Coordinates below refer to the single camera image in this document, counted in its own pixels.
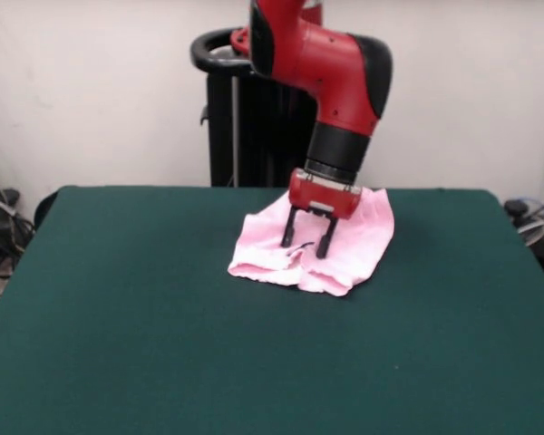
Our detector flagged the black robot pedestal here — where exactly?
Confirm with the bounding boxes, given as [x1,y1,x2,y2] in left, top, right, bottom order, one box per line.
[189,27,321,188]

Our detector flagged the dark green table cloth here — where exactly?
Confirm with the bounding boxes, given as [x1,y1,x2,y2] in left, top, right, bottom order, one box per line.
[0,185,544,435]

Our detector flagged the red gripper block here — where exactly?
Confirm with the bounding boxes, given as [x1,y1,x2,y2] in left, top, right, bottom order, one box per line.
[280,168,363,259]

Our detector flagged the black cable tangle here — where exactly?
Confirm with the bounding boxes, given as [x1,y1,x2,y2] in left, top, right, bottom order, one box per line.
[0,144,37,318]
[502,192,544,248]

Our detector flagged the grey round stand base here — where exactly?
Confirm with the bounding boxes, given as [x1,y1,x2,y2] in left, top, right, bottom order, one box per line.
[518,216,544,247]

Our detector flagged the pink baby pants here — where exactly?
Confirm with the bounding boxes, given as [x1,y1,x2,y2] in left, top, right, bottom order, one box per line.
[227,188,396,298]

